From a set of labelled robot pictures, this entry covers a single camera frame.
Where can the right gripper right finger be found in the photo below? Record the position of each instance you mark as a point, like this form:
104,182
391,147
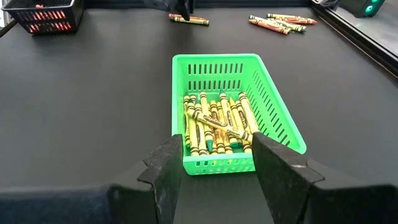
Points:
311,202

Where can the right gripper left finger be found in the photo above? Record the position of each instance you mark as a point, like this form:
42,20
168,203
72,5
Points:
93,205

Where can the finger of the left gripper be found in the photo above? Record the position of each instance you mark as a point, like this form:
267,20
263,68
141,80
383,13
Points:
168,3
188,6

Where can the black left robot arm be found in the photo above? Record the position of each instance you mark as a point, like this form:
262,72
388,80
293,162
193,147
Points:
351,7

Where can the yellow-green crayon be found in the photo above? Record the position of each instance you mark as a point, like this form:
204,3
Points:
199,22
280,15

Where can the green plastic basket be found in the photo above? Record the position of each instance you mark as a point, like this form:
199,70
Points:
217,60

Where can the black plastic tray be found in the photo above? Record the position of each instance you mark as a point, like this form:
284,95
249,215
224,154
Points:
77,12

